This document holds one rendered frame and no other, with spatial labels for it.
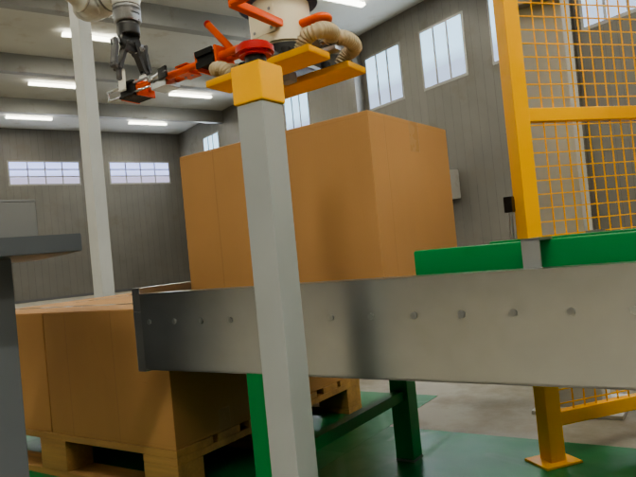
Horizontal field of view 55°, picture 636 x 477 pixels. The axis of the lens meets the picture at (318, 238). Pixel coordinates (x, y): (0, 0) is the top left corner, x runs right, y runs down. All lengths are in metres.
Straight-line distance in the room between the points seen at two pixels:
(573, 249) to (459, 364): 0.28
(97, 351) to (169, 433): 0.37
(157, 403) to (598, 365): 1.22
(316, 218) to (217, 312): 0.31
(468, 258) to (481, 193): 10.21
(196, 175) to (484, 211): 9.91
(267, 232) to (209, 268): 0.58
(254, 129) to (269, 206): 0.14
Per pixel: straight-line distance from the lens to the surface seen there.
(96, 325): 2.02
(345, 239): 1.35
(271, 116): 1.10
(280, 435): 1.12
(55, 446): 2.31
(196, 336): 1.47
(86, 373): 2.09
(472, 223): 11.54
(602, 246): 1.13
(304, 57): 1.57
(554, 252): 1.15
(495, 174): 11.20
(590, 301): 1.04
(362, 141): 1.33
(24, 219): 1.55
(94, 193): 5.38
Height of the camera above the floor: 0.66
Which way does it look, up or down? 1 degrees up
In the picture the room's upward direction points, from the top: 6 degrees counter-clockwise
